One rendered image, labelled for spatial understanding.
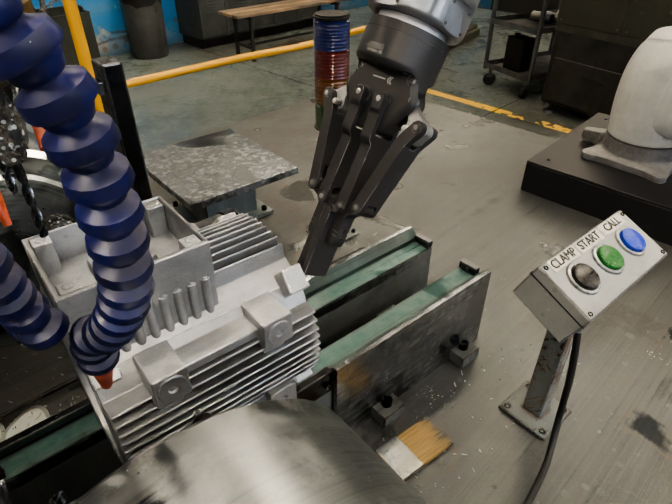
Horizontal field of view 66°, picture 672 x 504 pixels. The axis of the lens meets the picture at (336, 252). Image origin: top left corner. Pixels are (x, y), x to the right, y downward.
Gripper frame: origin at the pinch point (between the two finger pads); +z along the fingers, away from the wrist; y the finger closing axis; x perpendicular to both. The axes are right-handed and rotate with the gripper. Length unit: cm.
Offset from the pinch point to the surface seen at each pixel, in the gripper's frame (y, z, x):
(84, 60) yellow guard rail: -238, 11, 60
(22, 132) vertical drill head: -1.4, -3.4, -26.4
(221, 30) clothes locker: -481, -44, 265
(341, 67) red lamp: -33.3, -18.5, 24.9
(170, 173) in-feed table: -60, 12, 17
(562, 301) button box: 17.4, -3.5, 15.8
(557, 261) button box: 14.9, -6.6, 16.8
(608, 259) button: 17.7, -8.6, 21.5
